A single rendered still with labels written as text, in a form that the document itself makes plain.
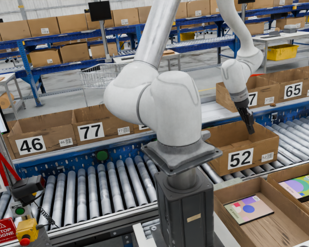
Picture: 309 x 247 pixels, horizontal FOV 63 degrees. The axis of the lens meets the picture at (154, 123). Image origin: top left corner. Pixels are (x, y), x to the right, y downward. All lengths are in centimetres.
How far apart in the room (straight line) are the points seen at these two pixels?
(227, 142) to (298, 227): 75
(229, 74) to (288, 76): 139
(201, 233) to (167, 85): 60
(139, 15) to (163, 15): 523
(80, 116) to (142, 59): 115
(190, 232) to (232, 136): 95
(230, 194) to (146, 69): 77
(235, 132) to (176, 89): 113
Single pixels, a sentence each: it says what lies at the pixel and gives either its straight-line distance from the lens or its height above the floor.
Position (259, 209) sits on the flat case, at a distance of 135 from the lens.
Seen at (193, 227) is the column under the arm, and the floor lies 92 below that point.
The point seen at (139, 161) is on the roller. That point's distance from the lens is 173.
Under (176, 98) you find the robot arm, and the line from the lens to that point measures 76.
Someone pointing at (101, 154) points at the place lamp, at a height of 82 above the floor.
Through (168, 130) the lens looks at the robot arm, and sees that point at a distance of 80.
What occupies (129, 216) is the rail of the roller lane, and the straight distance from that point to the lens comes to 139.
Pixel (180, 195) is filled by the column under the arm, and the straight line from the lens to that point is 92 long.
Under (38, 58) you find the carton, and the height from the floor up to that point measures 98.
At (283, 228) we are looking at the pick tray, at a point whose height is 76.
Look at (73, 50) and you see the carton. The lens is 592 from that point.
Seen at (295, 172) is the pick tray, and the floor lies 81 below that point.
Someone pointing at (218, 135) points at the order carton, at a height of 85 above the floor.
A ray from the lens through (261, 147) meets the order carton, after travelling 161.
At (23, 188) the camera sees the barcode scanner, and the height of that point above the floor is 108.
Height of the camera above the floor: 168
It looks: 24 degrees down
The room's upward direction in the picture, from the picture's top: 7 degrees counter-clockwise
